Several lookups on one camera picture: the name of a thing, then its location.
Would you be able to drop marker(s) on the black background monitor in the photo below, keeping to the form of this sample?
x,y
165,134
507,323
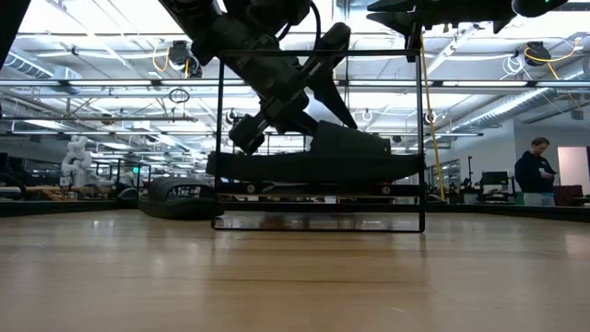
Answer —
x,y
494,178

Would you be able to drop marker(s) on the silver ceiling air duct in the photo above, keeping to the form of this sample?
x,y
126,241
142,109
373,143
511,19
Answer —
x,y
27,64
507,108

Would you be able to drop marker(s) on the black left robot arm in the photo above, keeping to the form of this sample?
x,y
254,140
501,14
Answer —
x,y
221,27

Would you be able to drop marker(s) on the black slide sandal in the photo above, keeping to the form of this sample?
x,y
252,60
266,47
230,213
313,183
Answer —
x,y
180,200
341,157

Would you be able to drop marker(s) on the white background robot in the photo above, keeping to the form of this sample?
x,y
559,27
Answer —
x,y
76,161

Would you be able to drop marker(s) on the black aluminium rig frame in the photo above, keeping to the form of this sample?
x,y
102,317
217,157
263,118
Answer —
x,y
69,207

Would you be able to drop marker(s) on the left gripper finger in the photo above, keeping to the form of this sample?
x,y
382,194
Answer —
x,y
302,124
334,101

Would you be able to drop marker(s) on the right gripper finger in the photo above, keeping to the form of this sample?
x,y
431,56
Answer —
x,y
392,17
392,5

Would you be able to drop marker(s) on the person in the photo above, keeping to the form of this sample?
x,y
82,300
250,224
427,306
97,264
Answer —
x,y
534,170

